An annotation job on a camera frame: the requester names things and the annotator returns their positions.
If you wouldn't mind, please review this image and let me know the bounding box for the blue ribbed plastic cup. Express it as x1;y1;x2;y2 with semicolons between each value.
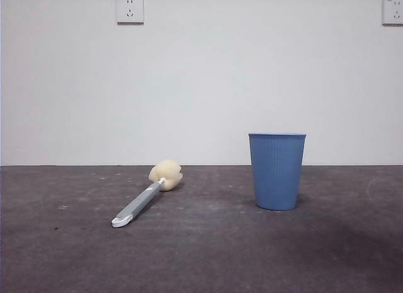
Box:
247;132;307;211

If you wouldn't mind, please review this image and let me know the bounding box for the grey cup brush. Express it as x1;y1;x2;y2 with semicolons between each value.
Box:
110;159;184;229

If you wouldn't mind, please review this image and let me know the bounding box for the white wall socket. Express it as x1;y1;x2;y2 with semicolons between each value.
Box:
116;0;145;25
382;0;403;26

